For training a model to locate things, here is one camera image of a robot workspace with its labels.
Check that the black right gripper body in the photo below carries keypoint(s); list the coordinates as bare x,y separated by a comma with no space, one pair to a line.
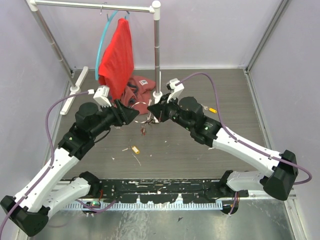
174,108

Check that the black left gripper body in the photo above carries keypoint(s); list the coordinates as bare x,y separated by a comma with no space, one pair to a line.
110,117

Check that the keyring with tagged keys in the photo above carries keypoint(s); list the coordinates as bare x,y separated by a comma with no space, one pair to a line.
145,120

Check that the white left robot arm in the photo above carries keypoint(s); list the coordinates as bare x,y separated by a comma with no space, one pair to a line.
32,207

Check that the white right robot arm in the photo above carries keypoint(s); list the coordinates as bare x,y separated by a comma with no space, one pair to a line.
275,172

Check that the dark red crumpled shirt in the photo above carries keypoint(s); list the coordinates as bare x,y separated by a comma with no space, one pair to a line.
137,93

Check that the silver white clothes rack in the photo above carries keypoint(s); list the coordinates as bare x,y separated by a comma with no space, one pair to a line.
154,9

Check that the bright red shirt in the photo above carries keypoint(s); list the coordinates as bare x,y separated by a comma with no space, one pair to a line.
117,85

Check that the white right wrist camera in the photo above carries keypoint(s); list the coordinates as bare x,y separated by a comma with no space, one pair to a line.
175,88

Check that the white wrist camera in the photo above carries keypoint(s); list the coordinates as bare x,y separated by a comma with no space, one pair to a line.
100,95
175,88

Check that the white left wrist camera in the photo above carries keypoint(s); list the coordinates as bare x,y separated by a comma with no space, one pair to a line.
100,95

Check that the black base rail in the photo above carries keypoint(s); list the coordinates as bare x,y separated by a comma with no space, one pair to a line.
160,191

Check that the grey slotted cable duct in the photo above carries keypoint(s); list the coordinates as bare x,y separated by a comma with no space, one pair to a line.
175,206

